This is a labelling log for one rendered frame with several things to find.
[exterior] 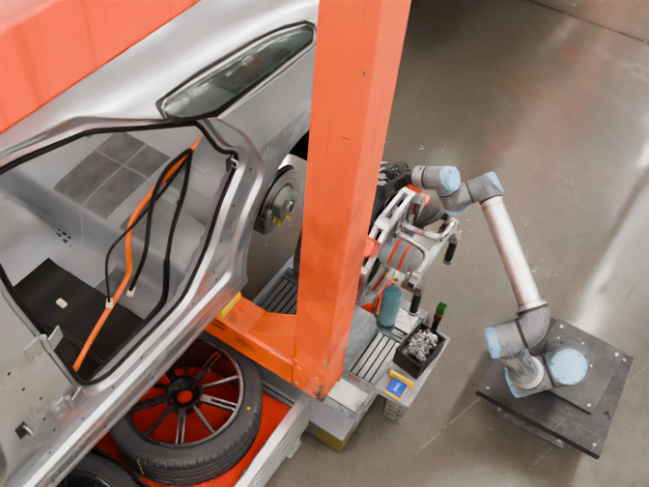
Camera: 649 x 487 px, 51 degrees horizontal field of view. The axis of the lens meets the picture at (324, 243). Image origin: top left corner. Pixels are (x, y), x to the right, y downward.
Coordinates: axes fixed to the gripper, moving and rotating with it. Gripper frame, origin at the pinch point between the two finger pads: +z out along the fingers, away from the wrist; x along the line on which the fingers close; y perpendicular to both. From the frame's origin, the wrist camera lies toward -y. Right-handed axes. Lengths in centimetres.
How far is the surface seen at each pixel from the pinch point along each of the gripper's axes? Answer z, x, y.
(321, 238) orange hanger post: -28, 22, -65
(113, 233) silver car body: 81, 16, -69
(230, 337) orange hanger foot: 51, -42, -63
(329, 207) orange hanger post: -36, 35, -66
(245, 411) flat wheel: 35, -61, -83
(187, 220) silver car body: 57, 11, -50
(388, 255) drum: -0.2, -35.4, -6.1
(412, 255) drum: -9.7, -37.1, -2.4
